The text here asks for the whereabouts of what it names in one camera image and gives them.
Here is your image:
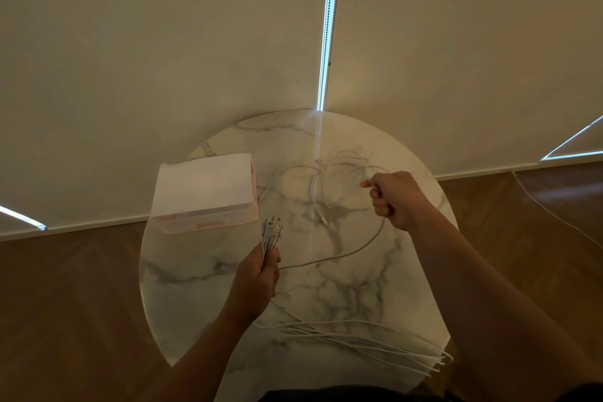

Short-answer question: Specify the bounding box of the person's right hand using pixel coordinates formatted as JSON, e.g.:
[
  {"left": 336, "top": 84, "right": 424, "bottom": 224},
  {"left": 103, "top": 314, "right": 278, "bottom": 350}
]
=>
[{"left": 360, "top": 171, "right": 432, "bottom": 232}]

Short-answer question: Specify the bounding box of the person's left hand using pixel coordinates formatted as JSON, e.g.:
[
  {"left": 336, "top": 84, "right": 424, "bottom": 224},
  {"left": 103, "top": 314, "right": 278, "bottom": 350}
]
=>
[{"left": 225, "top": 244, "right": 282, "bottom": 327}]

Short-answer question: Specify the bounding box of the long white cable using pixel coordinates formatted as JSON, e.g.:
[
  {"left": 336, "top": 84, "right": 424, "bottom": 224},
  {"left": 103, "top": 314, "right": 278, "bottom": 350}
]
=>
[
  {"left": 254, "top": 215, "right": 454, "bottom": 377},
  {"left": 278, "top": 215, "right": 387, "bottom": 271}
]

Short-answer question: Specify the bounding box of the tangle of white cables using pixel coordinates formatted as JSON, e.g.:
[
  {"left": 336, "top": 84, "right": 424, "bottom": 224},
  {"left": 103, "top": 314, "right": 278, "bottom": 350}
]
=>
[{"left": 258, "top": 151, "right": 389, "bottom": 228}]

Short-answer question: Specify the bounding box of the pink white storage box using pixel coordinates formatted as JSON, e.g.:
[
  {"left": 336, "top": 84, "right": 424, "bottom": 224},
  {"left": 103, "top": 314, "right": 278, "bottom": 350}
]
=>
[{"left": 150, "top": 153, "right": 260, "bottom": 235}]

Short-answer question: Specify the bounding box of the person's right forearm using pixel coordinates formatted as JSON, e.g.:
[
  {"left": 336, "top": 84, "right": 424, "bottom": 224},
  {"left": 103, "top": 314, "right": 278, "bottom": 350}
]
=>
[{"left": 407, "top": 206, "right": 603, "bottom": 402}]

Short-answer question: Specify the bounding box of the person's left forearm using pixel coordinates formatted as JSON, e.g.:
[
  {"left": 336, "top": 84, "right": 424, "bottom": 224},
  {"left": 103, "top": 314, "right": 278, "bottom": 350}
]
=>
[{"left": 146, "top": 312, "right": 255, "bottom": 402}]

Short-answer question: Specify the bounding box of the person's black clothing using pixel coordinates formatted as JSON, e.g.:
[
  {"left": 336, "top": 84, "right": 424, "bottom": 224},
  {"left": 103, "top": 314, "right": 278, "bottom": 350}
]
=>
[{"left": 259, "top": 385, "right": 603, "bottom": 402}]

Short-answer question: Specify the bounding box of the beige roller blind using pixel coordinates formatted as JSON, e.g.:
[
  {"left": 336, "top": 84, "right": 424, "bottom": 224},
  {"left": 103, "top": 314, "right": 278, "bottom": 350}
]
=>
[
  {"left": 0, "top": 0, "right": 330, "bottom": 240},
  {"left": 318, "top": 0, "right": 603, "bottom": 179}
]

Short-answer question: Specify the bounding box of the thin white floor cord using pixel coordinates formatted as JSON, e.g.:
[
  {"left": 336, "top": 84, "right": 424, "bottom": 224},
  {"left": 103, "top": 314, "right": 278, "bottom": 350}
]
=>
[{"left": 512, "top": 170, "right": 603, "bottom": 252}]

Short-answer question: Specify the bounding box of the blind bead chain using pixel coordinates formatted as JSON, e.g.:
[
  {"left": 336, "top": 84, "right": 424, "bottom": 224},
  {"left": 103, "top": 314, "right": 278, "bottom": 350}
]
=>
[{"left": 316, "top": 0, "right": 344, "bottom": 111}]

